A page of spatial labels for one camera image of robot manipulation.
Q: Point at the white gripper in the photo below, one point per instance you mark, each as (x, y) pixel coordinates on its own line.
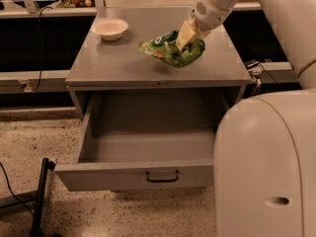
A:
(210, 17)

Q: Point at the green rice chip bag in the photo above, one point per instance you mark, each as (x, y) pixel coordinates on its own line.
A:
(164, 48)

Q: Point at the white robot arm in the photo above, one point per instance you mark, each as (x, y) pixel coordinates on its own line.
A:
(265, 146)

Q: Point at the grey cabinet counter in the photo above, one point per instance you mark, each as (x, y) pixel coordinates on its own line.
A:
(107, 65)

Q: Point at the grey open top drawer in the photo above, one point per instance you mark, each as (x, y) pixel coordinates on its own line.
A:
(126, 133)

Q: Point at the white bowl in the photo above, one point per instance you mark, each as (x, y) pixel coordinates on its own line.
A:
(110, 29)

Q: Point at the black stand left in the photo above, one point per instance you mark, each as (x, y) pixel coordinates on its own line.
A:
(46, 165)

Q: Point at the black drawer handle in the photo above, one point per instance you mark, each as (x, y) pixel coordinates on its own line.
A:
(162, 177)

